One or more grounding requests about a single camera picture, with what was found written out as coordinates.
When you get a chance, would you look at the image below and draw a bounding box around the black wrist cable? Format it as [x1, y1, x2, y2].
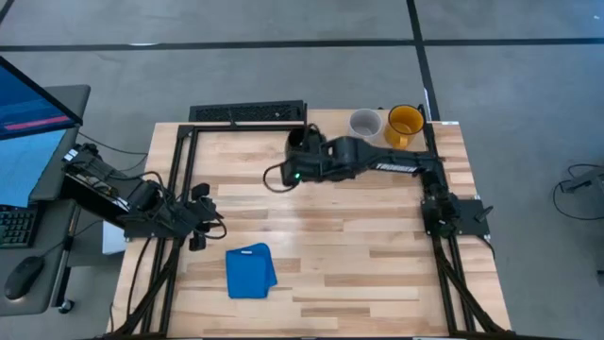
[206, 211, 228, 241]
[261, 161, 294, 195]

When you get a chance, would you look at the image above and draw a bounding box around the black cable bundle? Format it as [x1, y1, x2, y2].
[75, 130, 150, 174]

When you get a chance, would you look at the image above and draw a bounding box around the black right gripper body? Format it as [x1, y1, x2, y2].
[281, 136, 331, 188]

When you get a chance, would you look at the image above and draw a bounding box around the black computer mouse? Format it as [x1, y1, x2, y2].
[3, 256, 44, 301]

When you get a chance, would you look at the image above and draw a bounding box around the black keyboard on table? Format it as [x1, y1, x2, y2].
[188, 99, 306, 123]

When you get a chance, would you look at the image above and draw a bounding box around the grey side desk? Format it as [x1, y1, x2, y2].
[0, 84, 92, 317]

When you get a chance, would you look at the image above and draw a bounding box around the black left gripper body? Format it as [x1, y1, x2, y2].
[187, 182, 222, 252]

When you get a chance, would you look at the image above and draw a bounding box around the black floor device with cable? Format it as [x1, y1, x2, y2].
[551, 162, 604, 222]

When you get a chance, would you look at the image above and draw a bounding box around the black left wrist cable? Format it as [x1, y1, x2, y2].
[206, 211, 228, 241]

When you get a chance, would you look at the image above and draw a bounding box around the black aluminium frame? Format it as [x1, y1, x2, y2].
[107, 103, 309, 339]
[409, 103, 516, 339]

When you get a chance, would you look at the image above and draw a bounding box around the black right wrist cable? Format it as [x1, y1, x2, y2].
[261, 161, 294, 195]

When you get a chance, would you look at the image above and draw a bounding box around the white box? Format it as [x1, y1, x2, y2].
[102, 221, 126, 256]

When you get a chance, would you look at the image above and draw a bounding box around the blue folded cloth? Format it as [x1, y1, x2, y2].
[225, 242, 278, 300]

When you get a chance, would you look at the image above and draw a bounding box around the yellow translucent cup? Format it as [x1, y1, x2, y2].
[382, 104, 426, 151]

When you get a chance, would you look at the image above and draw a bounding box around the grey floral print mug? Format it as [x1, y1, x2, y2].
[347, 108, 383, 144]

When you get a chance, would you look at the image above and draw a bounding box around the computer monitor blue screen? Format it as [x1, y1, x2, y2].
[0, 55, 85, 209]

